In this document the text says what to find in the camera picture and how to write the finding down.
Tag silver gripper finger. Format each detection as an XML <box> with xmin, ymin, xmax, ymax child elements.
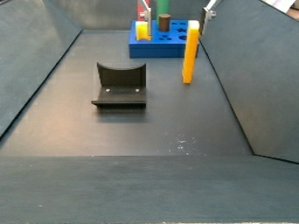
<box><xmin>138</xmin><ymin>0</ymin><xmax>153</xmax><ymax>35</ymax></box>
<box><xmin>201</xmin><ymin>0</ymin><xmax>220</xmax><ymax>34</ymax></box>

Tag orange double-square block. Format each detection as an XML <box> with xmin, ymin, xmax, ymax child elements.
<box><xmin>182</xmin><ymin>20</ymin><xmax>201</xmax><ymax>84</ymax></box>

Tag blue shape-sorting board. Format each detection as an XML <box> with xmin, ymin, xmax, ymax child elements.
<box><xmin>129</xmin><ymin>20</ymin><xmax>189</xmax><ymax>58</ymax></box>

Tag red rectangular block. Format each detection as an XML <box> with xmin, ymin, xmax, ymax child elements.
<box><xmin>138</xmin><ymin>0</ymin><xmax>150</xmax><ymax>21</ymax></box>

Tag brown cylinder peg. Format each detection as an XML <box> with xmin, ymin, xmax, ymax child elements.
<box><xmin>159</xmin><ymin>14</ymin><xmax>171</xmax><ymax>32</ymax></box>

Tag green cylinder peg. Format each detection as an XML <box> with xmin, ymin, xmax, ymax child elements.
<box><xmin>155</xmin><ymin>0</ymin><xmax>170</xmax><ymax>18</ymax></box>

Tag yellow arch-shaped block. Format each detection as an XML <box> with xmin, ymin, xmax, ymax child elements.
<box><xmin>135</xmin><ymin>21</ymin><xmax>151</xmax><ymax>40</ymax></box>

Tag black curved stand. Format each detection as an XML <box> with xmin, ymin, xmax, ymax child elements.
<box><xmin>91</xmin><ymin>64</ymin><xmax>147</xmax><ymax>107</ymax></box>

